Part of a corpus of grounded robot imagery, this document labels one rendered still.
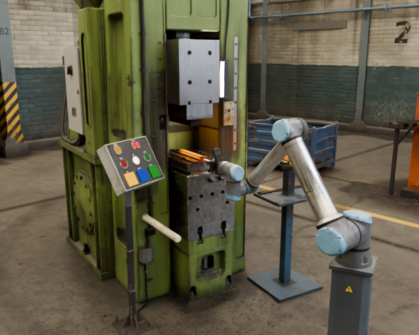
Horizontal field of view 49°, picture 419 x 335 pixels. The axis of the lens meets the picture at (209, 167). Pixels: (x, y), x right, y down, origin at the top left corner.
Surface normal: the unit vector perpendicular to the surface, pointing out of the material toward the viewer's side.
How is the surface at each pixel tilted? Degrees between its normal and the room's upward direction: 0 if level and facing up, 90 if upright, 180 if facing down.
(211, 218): 90
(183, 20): 90
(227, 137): 90
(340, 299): 90
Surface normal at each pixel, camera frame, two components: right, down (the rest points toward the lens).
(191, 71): 0.55, 0.20
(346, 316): -0.43, 0.21
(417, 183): -0.71, 0.17
